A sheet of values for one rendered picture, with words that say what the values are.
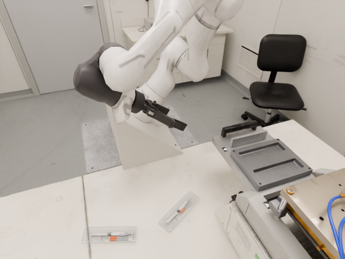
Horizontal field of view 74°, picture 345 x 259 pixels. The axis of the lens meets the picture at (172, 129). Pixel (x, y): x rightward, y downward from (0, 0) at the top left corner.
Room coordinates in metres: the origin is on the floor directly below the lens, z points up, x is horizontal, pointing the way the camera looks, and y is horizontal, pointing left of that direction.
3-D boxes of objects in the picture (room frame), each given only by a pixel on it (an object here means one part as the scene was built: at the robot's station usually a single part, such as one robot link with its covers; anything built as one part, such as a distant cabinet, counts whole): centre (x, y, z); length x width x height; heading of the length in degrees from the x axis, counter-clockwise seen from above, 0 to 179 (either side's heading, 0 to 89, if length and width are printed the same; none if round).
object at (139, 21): (3.41, 0.06, 0.80); 1.29 x 0.04 x 0.10; 111
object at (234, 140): (0.59, -0.31, 0.97); 0.30 x 0.22 x 0.08; 19
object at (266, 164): (0.54, -0.32, 0.98); 0.20 x 0.17 x 0.03; 109
